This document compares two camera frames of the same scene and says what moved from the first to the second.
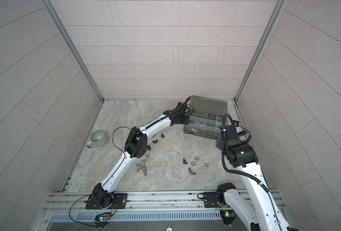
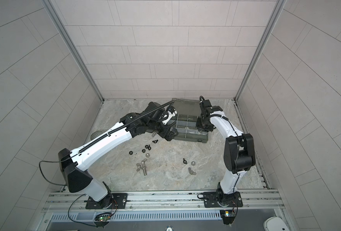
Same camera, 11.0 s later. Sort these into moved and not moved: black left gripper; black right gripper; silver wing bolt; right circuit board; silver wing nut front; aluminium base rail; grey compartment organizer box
Moved: grey compartment organizer box; black left gripper; black right gripper
Not moved: silver wing nut front; right circuit board; aluminium base rail; silver wing bolt
